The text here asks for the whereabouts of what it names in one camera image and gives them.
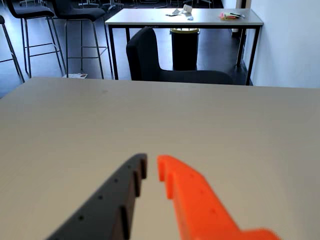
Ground pink yellow paper stack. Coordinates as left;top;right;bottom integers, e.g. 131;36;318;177
219;10;247;21

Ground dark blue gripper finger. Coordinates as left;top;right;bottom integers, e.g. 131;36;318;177
46;153;148;240

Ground magazine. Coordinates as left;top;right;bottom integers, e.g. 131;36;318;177
62;72;89;80

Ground black upholstered armchair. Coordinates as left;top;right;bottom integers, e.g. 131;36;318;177
125;26;236;85

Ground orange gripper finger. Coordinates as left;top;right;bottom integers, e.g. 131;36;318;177
156;154;281;240

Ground grey table black legs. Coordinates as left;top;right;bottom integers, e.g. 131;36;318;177
104;7;265;86

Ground dark flat item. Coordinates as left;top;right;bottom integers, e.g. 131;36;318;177
164;8;182;18

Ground black bin yellow liner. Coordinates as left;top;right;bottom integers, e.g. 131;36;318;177
170;27;201;72

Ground black bar stool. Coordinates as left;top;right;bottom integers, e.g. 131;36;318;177
4;0;67;79
0;14;26;84
51;0;115;80

